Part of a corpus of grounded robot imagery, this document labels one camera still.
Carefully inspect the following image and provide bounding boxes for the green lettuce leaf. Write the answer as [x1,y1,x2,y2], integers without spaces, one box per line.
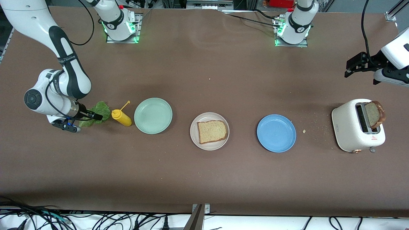
[79,101,111,127]

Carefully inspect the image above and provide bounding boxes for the yellow squeeze bottle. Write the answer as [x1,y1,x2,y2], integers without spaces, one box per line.
[112,101,132,127]

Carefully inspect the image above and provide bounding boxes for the dark crust bread slice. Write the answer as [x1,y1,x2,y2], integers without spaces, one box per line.
[364,101,386,129]

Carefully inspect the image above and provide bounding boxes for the light crust bread slice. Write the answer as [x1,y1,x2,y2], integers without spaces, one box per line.
[197,120,228,144]

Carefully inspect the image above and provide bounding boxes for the green plate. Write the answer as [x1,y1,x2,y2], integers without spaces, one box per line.
[134,97,173,134]

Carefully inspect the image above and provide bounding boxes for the blue plate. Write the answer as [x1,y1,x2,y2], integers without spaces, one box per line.
[257,114,297,153]

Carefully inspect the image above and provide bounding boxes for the beige plate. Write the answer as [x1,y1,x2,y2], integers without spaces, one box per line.
[190,112,230,151]

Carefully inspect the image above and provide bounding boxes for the aluminium profile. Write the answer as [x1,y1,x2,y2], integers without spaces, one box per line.
[385,0,409,22]

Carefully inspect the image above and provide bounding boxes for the white toaster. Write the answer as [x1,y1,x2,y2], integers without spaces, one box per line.
[331,98,386,153]

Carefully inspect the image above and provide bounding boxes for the red box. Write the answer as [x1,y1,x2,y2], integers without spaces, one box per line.
[268,0,295,8]

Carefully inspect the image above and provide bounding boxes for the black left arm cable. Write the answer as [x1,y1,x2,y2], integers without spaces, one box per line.
[360,0,373,64]

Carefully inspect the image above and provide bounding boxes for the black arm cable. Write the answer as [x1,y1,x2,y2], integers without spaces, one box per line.
[360,0,373,64]
[45,0,95,122]

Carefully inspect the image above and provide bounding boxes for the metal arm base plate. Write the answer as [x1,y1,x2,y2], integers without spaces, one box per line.
[105,13,142,44]
[275,18,309,48]

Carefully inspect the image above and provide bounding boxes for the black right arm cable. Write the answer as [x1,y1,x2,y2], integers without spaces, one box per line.
[45,0,95,122]

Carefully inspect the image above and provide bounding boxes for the aluminium table edge rail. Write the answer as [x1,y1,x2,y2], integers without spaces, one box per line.
[0,27,15,63]

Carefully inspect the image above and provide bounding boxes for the teal cable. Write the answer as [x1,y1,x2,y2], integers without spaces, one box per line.
[41,210,70,223]

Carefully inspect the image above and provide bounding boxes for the black base cable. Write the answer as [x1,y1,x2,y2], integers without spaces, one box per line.
[220,9,282,27]

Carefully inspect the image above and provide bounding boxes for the grey metal post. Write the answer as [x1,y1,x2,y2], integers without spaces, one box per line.
[184,204,203,230]

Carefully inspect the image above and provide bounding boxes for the small metal bracket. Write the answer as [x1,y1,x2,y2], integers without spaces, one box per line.
[192,203,211,214]

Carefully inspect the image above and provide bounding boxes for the black looped cable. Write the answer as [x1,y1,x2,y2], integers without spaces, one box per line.
[329,217,344,230]

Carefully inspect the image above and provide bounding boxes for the silver metal frame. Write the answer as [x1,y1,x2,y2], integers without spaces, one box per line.
[186,0,234,10]

